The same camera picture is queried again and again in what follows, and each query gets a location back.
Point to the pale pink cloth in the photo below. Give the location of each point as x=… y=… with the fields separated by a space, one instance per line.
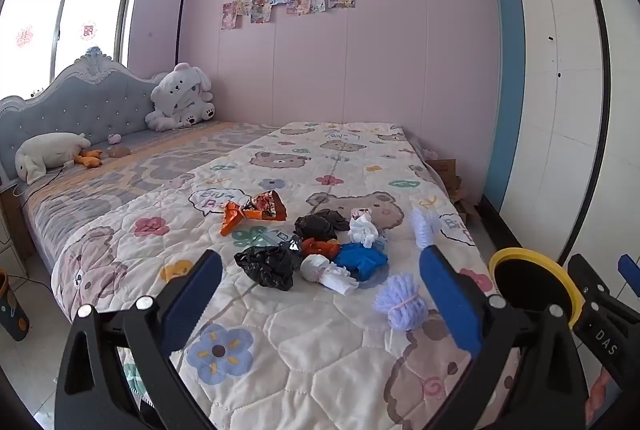
x=362 y=227

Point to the orange snack wrapper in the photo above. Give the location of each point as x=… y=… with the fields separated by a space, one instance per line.
x=260 y=208

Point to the orange plush toy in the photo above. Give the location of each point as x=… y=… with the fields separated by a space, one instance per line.
x=89 y=158

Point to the dark grey spotted container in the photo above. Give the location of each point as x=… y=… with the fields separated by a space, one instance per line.
x=12 y=310

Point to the large black plastic bag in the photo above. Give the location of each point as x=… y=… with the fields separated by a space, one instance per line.
x=270 y=264

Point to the brown nightstand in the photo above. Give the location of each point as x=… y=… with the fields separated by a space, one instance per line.
x=15 y=220

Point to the small red-orange wrapper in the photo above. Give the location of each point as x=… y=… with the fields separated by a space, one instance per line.
x=320 y=248

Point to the purple yarn pompom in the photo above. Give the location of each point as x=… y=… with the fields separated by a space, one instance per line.
x=400 y=302

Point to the pink white cloth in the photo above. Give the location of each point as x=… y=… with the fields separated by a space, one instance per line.
x=430 y=154

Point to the small pink plush toy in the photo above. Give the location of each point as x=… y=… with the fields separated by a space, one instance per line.
x=115 y=139

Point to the person's right hand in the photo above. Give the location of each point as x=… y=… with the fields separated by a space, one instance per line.
x=599 y=396

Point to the white plush goose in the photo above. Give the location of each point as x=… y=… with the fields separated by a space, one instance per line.
x=45 y=154

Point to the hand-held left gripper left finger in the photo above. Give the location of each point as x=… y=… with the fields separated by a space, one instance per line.
x=192 y=296

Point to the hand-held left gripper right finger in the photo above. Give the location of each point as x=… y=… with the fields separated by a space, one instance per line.
x=450 y=300

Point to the knotted black plastic bag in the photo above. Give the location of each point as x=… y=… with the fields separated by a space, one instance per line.
x=315 y=226

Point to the yellow round bin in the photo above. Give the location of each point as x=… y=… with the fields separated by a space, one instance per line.
x=520 y=253

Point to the grey orange patterned bed sheet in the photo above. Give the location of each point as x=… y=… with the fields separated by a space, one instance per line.
x=150 y=159

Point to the closed cardboard box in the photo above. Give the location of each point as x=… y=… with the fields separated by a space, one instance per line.
x=445 y=169

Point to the bed with grey tufted headboard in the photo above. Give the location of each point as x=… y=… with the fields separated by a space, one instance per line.
x=75 y=104

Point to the grey plastic wrapper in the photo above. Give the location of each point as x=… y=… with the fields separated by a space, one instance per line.
x=280 y=237

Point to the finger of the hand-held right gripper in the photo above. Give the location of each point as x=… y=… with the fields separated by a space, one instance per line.
x=629 y=274
x=586 y=282

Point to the blue glove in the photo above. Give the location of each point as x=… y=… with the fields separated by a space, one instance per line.
x=360 y=261

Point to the white plush dog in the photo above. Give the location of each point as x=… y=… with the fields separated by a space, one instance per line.
x=175 y=94

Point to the white and blue wardrobe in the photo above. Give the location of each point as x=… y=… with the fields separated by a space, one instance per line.
x=550 y=84

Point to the red paper window sticker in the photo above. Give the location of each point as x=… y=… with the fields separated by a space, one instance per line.
x=24 y=37
x=88 y=31

